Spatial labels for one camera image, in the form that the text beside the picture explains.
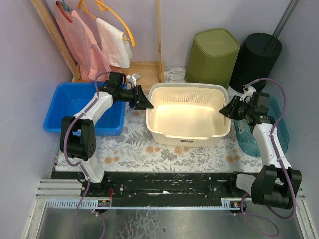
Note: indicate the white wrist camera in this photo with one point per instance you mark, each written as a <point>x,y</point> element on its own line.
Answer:
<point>248,92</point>
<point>132,79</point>

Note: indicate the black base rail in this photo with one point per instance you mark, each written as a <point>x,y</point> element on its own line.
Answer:
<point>161,190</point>

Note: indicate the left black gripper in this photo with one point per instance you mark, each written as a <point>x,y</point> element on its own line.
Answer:
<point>136,97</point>

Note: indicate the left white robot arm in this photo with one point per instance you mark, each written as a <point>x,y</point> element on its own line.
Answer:
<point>78,139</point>

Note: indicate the white plastic basin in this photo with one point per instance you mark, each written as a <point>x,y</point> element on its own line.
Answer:
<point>187,114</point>

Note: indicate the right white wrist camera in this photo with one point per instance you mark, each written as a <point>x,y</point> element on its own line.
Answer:
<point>248,92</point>

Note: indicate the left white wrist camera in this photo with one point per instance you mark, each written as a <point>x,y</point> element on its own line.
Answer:
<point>132,79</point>

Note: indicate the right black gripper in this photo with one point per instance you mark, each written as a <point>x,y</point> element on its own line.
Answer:
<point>234,109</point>

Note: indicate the wooden rack frame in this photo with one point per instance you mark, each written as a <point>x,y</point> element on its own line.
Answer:
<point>152,72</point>

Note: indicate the pink hanging towel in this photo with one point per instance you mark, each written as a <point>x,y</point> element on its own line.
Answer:
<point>82,44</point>

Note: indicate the floral table mat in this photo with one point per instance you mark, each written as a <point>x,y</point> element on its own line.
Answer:
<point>135,150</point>

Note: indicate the large black plastic bin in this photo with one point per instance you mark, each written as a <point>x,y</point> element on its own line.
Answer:
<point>255,60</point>

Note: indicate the orange clothes hanger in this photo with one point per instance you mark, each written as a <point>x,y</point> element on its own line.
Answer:
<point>107,14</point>

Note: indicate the green mesh basket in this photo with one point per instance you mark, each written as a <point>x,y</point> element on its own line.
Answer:
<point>212,57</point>

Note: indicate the white towel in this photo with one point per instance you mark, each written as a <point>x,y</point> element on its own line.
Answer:
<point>115,49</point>

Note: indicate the blue plastic tray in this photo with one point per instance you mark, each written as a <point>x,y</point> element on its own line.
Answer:
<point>70,98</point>

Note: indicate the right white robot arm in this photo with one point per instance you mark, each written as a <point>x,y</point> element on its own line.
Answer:
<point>277,184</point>

